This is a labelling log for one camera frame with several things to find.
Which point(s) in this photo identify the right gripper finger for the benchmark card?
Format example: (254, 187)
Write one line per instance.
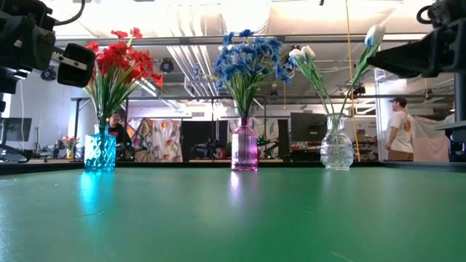
(411, 58)

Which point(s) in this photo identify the blue artificial flower bunch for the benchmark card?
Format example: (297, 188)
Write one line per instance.
(245, 33)
(269, 47)
(236, 62)

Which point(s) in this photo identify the small background flower vase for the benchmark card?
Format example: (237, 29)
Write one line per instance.
(70, 143)

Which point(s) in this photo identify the clear glass vase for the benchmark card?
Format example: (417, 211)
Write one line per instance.
(336, 149)

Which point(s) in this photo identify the blue glass vase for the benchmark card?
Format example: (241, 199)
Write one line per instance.
(100, 153)

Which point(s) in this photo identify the pink glass vase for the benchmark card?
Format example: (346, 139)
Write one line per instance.
(244, 145)

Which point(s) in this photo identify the black ceiling spotlight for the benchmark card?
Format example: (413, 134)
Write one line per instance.
(166, 65)
(48, 74)

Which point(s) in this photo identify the person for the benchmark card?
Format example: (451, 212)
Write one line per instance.
(116, 129)
(400, 127)

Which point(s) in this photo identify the dark background monitor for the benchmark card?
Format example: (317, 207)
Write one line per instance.
(16, 129)

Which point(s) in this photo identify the pink cloth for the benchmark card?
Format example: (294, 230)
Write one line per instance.
(433, 142)

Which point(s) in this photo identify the black background monitor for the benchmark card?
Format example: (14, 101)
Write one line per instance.
(309, 127)

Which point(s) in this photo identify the floral patterned cloth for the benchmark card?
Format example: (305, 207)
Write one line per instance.
(160, 140)

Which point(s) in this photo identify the black partition panel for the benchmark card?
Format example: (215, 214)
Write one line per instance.
(204, 134)

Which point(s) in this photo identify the green table mat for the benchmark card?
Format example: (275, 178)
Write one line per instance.
(233, 218)

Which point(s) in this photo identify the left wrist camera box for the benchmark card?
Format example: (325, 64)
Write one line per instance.
(22, 11)

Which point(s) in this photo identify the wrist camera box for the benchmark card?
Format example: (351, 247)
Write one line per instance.
(448, 11)
(22, 11)

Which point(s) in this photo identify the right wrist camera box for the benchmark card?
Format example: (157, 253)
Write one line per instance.
(448, 11)

